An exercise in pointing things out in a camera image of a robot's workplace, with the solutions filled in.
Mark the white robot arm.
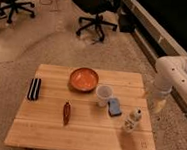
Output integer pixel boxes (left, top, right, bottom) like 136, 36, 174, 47
147, 55, 187, 113

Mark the orange bowl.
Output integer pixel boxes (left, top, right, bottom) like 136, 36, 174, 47
69, 67, 99, 92

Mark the clear plastic cup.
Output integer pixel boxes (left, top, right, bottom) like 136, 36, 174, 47
95, 85, 113, 107

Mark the blue sponge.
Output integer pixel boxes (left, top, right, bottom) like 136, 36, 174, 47
108, 98, 122, 117

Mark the brown red pepper toy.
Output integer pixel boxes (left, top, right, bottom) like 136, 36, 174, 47
63, 102, 71, 125

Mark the wooden table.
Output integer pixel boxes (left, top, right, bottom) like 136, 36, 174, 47
4, 64, 156, 150

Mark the black box on floor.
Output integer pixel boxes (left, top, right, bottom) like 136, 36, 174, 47
118, 14, 137, 33

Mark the black office chair centre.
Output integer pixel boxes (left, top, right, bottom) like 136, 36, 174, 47
72, 0, 120, 42

